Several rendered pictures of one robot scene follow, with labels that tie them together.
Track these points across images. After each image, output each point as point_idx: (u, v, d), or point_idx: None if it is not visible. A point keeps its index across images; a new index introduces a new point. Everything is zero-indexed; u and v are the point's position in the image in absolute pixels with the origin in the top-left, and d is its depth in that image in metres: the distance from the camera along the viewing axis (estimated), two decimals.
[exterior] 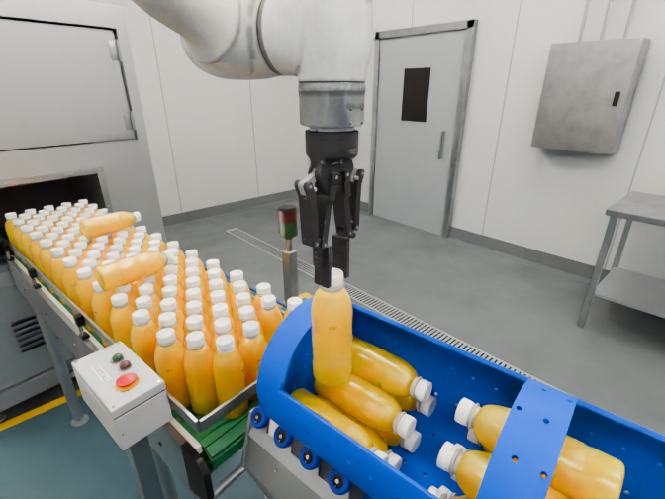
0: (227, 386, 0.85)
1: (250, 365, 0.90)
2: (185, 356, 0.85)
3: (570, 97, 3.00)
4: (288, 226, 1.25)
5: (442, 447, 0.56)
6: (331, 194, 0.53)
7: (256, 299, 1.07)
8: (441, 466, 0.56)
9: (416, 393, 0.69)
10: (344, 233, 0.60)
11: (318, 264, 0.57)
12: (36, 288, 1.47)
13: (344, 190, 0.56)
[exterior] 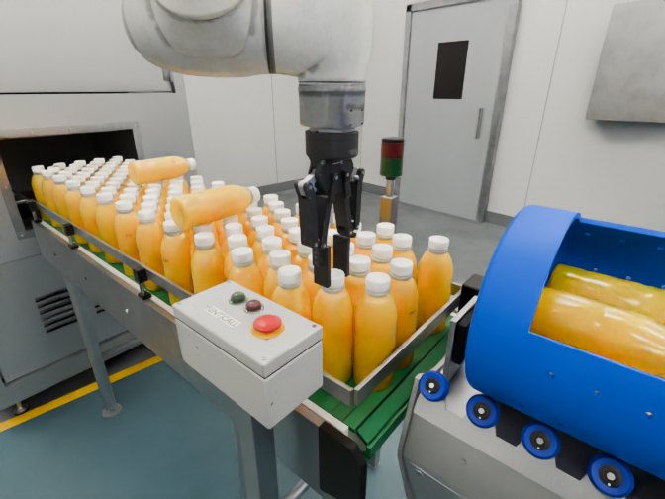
0: (379, 345, 0.61)
1: (401, 318, 0.65)
2: (321, 302, 0.61)
3: (634, 61, 2.75)
4: (395, 161, 1.01)
5: None
6: (331, 194, 0.53)
7: (377, 243, 0.83)
8: None
9: None
10: (345, 232, 0.60)
11: (317, 264, 0.57)
12: (72, 248, 1.23)
13: (344, 190, 0.56)
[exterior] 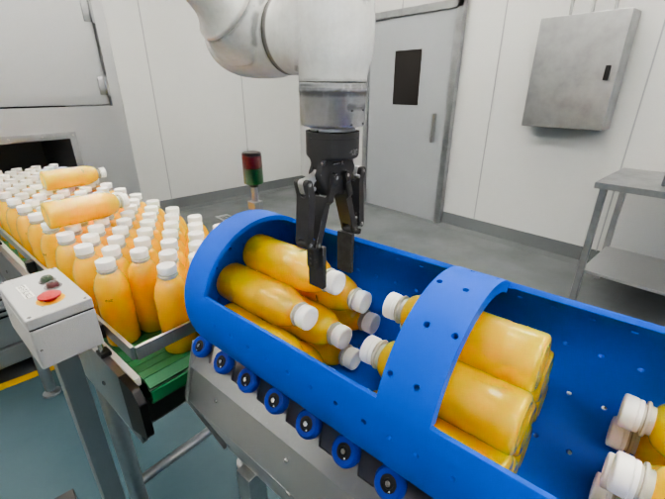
0: (169, 316, 0.80)
1: None
2: (308, 282, 0.61)
3: (561, 72, 2.95)
4: (252, 171, 1.20)
5: (365, 339, 0.52)
6: (330, 194, 0.53)
7: None
8: (363, 358, 0.51)
9: (352, 302, 0.64)
10: (349, 229, 0.61)
11: (312, 265, 0.56)
12: None
13: (346, 190, 0.56)
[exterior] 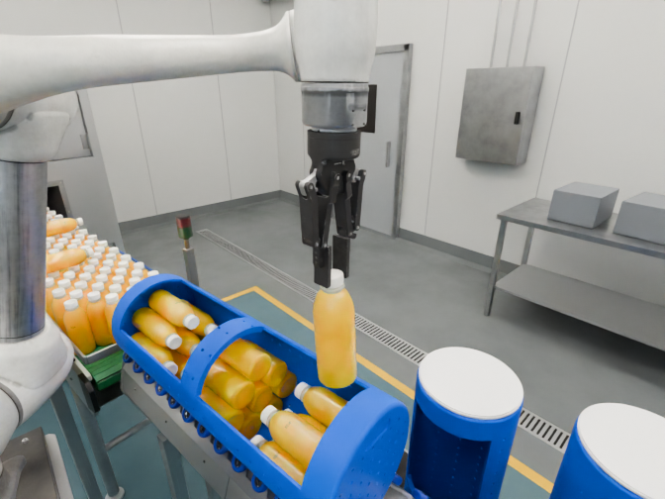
0: (336, 341, 0.62)
1: None
2: (176, 322, 1.10)
3: (483, 115, 3.43)
4: (183, 230, 1.68)
5: None
6: (332, 194, 0.53)
7: None
8: None
9: (206, 332, 1.13)
10: (345, 233, 0.60)
11: (318, 264, 0.57)
12: None
13: (345, 191, 0.56)
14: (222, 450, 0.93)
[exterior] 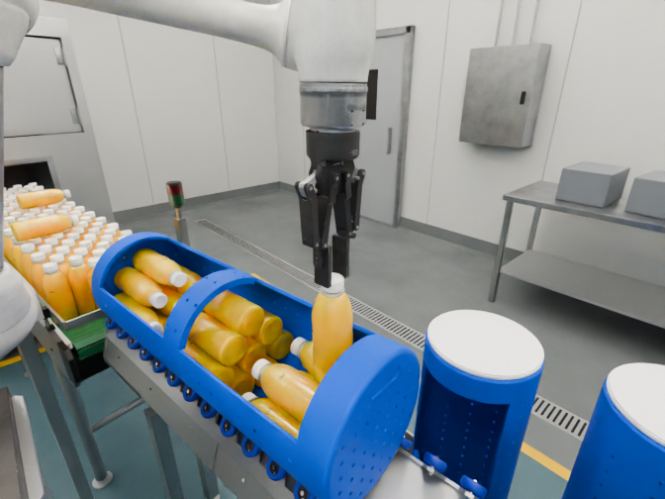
0: (334, 344, 0.62)
1: None
2: (162, 279, 1.00)
3: (488, 96, 3.34)
4: (174, 197, 1.59)
5: None
6: (332, 195, 0.53)
7: None
8: None
9: None
10: (344, 233, 0.60)
11: (318, 264, 0.57)
12: None
13: (345, 191, 0.55)
14: (209, 414, 0.83)
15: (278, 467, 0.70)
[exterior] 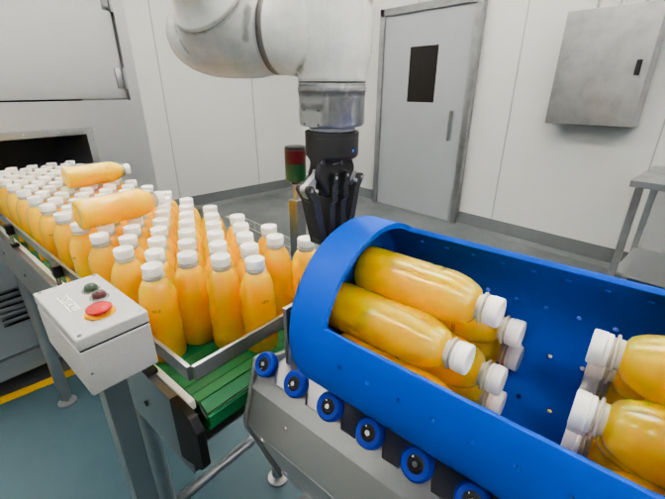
0: None
1: (254, 307, 0.75)
2: (459, 311, 0.47)
3: (588, 67, 2.85)
4: (296, 167, 1.10)
5: (577, 395, 0.38)
6: None
7: (260, 242, 0.92)
8: (577, 424, 0.37)
9: (507, 335, 0.51)
10: (326, 238, 0.58)
11: None
12: (14, 247, 1.32)
13: None
14: None
15: None
